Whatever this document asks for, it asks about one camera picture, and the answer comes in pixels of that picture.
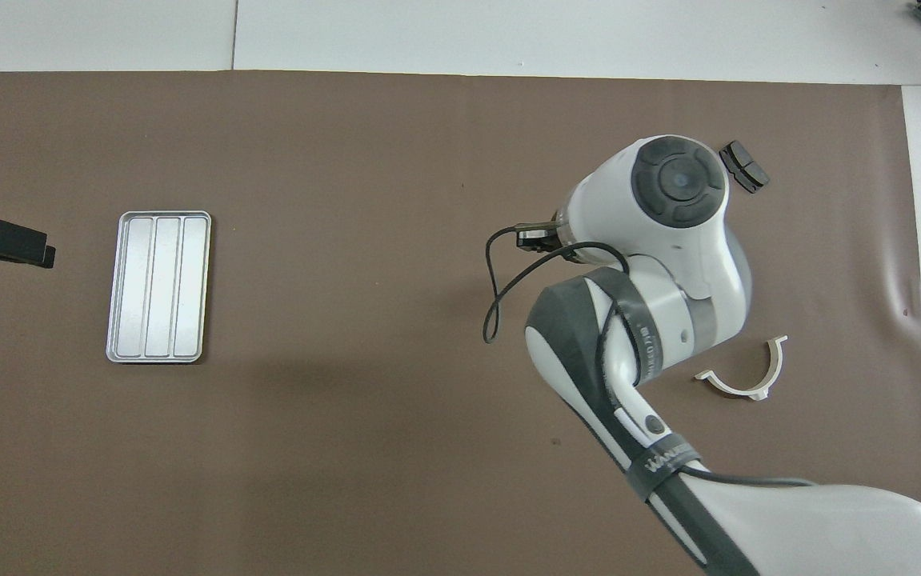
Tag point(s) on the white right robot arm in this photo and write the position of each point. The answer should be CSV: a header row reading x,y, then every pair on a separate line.
x,y
668,240

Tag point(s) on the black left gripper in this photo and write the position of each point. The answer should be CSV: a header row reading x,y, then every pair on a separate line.
x,y
6,240

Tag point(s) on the white curved plastic clamp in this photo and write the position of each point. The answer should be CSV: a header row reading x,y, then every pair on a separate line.
x,y
776,360

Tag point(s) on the dark grey brake pad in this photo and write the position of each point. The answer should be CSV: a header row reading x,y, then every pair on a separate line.
x,y
748,170

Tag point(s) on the brown table mat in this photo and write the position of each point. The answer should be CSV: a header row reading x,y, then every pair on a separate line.
x,y
348,200

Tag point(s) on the silver metal tray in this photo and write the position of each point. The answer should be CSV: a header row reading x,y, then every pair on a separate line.
x,y
158,288

